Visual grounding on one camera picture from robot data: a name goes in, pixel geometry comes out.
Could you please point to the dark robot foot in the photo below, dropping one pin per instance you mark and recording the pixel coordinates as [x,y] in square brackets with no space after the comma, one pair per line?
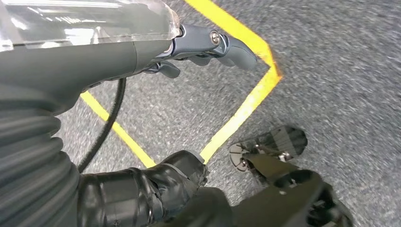
[282,194]

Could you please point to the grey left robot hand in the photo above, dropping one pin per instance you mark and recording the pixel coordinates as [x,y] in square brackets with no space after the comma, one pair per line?
[78,59]

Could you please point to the yellow floor tape rectangle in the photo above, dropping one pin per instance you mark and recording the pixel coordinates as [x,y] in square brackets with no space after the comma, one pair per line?
[253,101]

